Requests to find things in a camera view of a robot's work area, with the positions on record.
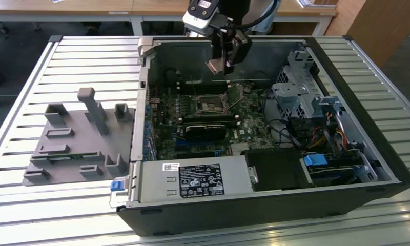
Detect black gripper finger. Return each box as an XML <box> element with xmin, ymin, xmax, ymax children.
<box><xmin>210</xmin><ymin>25</ymin><xmax>227</xmax><ymax>62</ymax></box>
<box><xmin>223</xmin><ymin>30</ymin><xmax>253</xmax><ymax>75</ymax></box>

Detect silver CPU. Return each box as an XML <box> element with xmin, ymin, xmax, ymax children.
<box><xmin>203</xmin><ymin>57</ymin><xmax>226</xmax><ymax>75</ymax></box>

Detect metal socket cover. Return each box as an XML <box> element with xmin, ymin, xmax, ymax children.
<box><xmin>223</xmin><ymin>83</ymin><xmax>249</xmax><ymax>108</ymax></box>

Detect wire locking lever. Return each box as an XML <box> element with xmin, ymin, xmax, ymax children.
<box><xmin>226</xmin><ymin>95</ymin><xmax>243</xmax><ymax>110</ymax></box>

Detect black expansion slot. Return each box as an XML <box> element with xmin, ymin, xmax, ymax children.
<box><xmin>174</xmin><ymin>150</ymin><xmax>217</xmax><ymax>159</ymax></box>

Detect black plastic cover box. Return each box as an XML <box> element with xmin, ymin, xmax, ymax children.
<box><xmin>241</xmin><ymin>149</ymin><xmax>317</xmax><ymax>193</ymax></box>

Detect wooden desk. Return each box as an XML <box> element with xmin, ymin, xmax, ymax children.
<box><xmin>0</xmin><ymin>0</ymin><xmax>140</xmax><ymax>36</ymax></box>
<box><xmin>136</xmin><ymin>0</ymin><xmax>339</xmax><ymax>36</ymax></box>

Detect metal drive cage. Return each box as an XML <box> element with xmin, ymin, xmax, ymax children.
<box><xmin>269</xmin><ymin>50</ymin><xmax>329</xmax><ymax>121</ymax></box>

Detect green motherboard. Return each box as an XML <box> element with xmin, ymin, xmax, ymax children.
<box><xmin>146</xmin><ymin>81</ymin><xmax>277</xmax><ymax>161</ymax></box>

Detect black graphics card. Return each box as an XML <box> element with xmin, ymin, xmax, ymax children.
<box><xmin>183</xmin><ymin>124</ymin><xmax>227</xmax><ymax>141</ymax></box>

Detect black chair base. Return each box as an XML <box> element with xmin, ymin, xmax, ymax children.
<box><xmin>81</xmin><ymin>22</ymin><xmax>104</xmax><ymax>36</ymax></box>

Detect small silver heat sink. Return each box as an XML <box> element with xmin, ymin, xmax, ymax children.
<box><xmin>230</xmin><ymin>142</ymin><xmax>250</xmax><ymax>155</ymax></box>

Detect wooden cabinet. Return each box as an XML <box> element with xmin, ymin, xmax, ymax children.
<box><xmin>323</xmin><ymin>0</ymin><xmax>410</xmax><ymax>68</ymax></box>

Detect blue disk carrier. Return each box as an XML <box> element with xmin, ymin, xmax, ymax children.
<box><xmin>302</xmin><ymin>153</ymin><xmax>329</xmax><ymax>169</ymax></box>

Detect grey parts rack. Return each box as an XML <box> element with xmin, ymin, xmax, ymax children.
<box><xmin>21</xmin><ymin>87</ymin><xmax>138</xmax><ymax>187</ymax></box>

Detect silver power supply unit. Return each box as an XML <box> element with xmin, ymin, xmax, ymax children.
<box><xmin>136</xmin><ymin>156</ymin><xmax>258</xmax><ymax>203</ymax></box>

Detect green RAM stick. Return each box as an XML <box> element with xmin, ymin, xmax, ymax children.
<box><xmin>46</xmin><ymin>153</ymin><xmax>101</xmax><ymax>162</ymax></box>

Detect metal disk bay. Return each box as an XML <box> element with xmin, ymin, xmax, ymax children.
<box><xmin>298</xmin><ymin>148</ymin><xmax>379</xmax><ymax>189</ymax></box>

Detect blue case latch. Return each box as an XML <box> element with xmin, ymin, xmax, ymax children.
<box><xmin>110</xmin><ymin>179</ymin><xmax>128</xmax><ymax>192</ymax></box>

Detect black open PC case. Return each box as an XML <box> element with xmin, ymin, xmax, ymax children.
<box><xmin>108</xmin><ymin>35</ymin><xmax>410</xmax><ymax>238</ymax></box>

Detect black camera cable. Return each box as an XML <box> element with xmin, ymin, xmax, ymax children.
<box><xmin>231</xmin><ymin>0</ymin><xmax>282</xmax><ymax>29</ymax></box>

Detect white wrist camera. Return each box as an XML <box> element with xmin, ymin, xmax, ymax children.
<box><xmin>182</xmin><ymin>0</ymin><xmax>223</xmax><ymax>29</ymax></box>

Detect thick black cable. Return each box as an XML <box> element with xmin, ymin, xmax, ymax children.
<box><xmin>265</xmin><ymin>118</ymin><xmax>297</xmax><ymax>147</ymax></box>

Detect yellow power wire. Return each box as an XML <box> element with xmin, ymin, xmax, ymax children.
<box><xmin>310</xmin><ymin>129</ymin><xmax>326</xmax><ymax>150</ymax></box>

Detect red orange power wire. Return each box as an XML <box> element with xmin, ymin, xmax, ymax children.
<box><xmin>333</xmin><ymin>128</ymin><xmax>350</xmax><ymax>149</ymax></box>

